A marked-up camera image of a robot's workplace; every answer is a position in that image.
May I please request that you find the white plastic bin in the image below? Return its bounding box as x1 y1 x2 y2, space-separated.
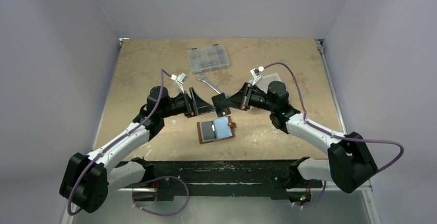
255 73 282 93

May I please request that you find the clear plastic screw organizer box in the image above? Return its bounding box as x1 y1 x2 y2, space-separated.
187 44 230 74

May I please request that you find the purple cable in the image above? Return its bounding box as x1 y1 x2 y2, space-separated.
263 62 405 210
66 68 190 217

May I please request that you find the silver open-end wrench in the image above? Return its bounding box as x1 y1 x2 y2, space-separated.
195 74 230 98

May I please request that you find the brown leather card holder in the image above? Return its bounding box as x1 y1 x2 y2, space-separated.
197 116 237 144

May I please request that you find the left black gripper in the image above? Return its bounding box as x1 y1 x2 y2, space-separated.
160 87 215 119

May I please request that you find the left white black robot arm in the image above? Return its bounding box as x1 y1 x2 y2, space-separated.
59 86 216 216

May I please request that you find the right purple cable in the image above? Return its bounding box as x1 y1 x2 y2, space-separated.
263 62 405 210

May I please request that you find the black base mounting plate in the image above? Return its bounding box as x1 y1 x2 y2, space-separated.
130 158 323 201

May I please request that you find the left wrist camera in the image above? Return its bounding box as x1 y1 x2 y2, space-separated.
171 73 188 94

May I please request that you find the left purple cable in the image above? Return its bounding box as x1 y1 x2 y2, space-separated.
66 68 190 217

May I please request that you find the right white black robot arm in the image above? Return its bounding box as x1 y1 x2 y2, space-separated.
221 81 378 193

